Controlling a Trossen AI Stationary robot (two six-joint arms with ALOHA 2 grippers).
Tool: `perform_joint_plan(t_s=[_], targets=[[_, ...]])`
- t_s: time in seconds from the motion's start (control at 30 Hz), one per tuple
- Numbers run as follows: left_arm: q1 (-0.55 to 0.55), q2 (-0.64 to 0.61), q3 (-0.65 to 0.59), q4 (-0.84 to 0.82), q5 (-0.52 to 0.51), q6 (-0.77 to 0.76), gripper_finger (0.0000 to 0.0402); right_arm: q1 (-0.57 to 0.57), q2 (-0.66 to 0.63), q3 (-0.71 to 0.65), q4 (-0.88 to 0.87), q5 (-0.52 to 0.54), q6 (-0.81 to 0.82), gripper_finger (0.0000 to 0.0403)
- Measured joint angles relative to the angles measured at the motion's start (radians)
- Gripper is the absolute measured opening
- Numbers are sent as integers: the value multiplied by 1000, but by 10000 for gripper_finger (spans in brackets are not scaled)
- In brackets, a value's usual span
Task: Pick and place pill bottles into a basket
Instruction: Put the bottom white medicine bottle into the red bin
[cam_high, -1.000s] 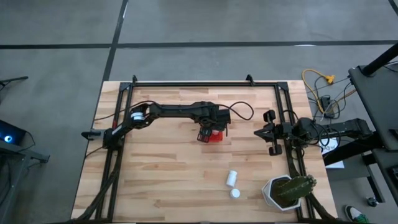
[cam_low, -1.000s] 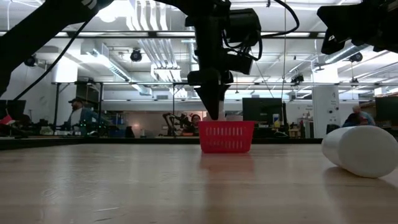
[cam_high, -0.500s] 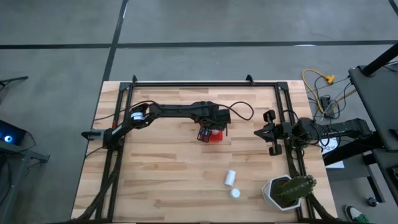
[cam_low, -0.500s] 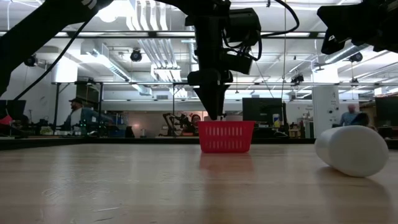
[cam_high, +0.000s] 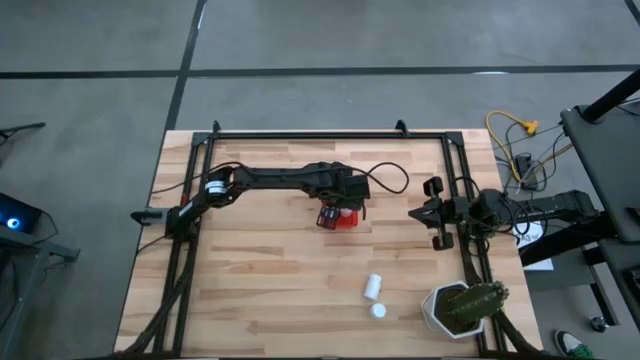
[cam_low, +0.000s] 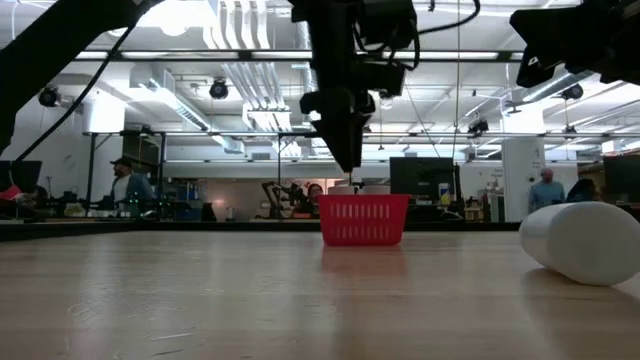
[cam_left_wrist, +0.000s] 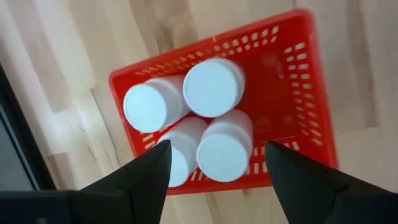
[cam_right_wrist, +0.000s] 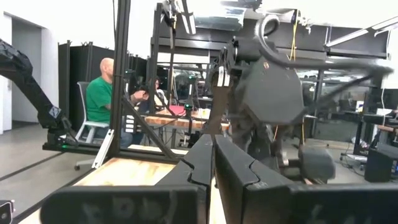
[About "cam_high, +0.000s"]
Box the white paper sheet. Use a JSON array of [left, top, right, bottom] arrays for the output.
[[512, 219, 556, 272]]

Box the red plastic basket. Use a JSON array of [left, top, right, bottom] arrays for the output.
[[316, 202, 361, 231]]

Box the yellow extension cable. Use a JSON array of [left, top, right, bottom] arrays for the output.
[[485, 109, 541, 174]]

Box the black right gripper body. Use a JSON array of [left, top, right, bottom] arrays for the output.
[[423, 175, 474, 251]]

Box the black computer with blue light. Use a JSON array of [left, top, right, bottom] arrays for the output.
[[0, 192, 44, 236]]

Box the person's shoe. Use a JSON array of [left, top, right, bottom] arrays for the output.
[[553, 328, 596, 360]]

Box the green cactus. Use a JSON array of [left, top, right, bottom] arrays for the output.
[[446, 279, 511, 326]]

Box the grey metal stand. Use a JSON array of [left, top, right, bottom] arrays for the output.
[[0, 232, 81, 360]]

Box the black clamp bracket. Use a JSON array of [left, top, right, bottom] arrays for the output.
[[130, 208, 166, 225]]

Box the black metal table frame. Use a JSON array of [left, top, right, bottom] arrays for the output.
[[114, 119, 544, 360]]

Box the black stand pole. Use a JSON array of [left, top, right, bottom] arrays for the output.
[[582, 69, 640, 124]]

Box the black stand leg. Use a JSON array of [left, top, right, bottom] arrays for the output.
[[0, 122, 47, 166]]

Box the black side table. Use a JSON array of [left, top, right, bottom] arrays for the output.
[[519, 102, 640, 346]]

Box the white hexagonal plant pot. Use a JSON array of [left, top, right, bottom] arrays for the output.
[[420, 280, 486, 341]]

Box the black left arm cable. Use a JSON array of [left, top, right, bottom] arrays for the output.
[[362, 160, 411, 195]]

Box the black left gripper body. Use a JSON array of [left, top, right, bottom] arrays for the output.
[[319, 162, 372, 211]]

